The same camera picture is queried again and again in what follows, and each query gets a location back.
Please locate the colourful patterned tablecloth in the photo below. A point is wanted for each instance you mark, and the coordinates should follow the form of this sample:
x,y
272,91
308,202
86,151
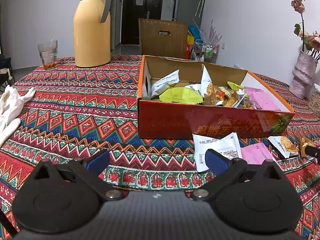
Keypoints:
x,y
75,112

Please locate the wire storage cart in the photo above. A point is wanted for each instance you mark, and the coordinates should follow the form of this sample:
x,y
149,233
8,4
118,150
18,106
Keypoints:
x,y
204,52

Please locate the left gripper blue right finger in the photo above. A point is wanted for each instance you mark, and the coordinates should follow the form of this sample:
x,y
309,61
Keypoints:
x,y
216,162

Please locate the white cracker packet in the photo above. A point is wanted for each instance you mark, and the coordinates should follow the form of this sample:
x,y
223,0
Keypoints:
x,y
284,146

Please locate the long green snack bar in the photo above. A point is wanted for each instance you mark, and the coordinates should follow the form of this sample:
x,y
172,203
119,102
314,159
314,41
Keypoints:
x,y
181,95

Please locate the grey refrigerator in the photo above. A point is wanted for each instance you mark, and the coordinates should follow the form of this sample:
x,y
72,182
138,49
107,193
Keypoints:
x,y
188,11

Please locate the green white nut bar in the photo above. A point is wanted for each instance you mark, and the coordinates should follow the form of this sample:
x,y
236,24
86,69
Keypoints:
x,y
235,87

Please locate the red cardboard snack box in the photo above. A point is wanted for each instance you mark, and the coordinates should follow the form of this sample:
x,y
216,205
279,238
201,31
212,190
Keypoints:
x,y
161,120

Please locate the black entrance door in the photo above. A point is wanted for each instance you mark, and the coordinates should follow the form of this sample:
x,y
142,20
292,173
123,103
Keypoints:
x,y
132,11

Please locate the white cloth gloves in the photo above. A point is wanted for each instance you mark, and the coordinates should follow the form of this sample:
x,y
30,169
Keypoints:
x,y
12,104

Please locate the pink ceramic vase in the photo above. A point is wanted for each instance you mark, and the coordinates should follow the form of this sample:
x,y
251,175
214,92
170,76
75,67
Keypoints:
x,y
303,74

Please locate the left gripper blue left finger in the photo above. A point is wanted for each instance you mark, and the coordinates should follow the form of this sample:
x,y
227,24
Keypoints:
x,y
98,162

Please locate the woven tissue box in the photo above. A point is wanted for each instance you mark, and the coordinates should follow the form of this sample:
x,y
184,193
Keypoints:
x,y
314,102

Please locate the white back-label packet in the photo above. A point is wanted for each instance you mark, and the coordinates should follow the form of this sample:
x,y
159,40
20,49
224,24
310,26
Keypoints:
x,y
164,83

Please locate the orange cracker packet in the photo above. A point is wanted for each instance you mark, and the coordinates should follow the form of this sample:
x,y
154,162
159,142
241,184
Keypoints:
x,y
207,88

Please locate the pink snack packet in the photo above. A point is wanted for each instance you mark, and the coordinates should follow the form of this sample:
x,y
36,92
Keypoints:
x,y
262,99
256,154

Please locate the glass cup with drink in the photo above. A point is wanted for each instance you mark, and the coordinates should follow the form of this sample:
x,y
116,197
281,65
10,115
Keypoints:
x,y
48,54

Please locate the yellow thermos jug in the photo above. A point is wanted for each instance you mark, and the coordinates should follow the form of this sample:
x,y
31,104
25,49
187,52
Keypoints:
x,y
92,33

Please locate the brown wicker chair back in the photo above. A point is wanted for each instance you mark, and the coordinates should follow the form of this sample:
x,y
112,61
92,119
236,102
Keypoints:
x,y
162,38

